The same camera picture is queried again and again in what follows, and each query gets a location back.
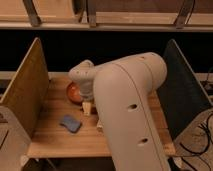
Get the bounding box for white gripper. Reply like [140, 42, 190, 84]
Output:
[80, 89, 94, 116]

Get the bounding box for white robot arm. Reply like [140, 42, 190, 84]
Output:
[69, 52, 170, 171]

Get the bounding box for orange ceramic bowl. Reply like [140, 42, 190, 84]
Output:
[66, 82, 83, 105]

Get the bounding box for blue sponge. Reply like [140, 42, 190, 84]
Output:
[60, 115, 82, 133]

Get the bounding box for white bottle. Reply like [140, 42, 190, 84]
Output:
[96, 120, 103, 132]

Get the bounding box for left wooden side panel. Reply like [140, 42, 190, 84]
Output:
[0, 38, 49, 139]

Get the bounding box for right dark side panel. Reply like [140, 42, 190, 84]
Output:
[157, 39, 213, 140]

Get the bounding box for wooden shelf with brackets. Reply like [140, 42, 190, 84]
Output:
[0, 0, 213, 32]

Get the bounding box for black floor cables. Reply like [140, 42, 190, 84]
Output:
[179, 111, 213, 171]

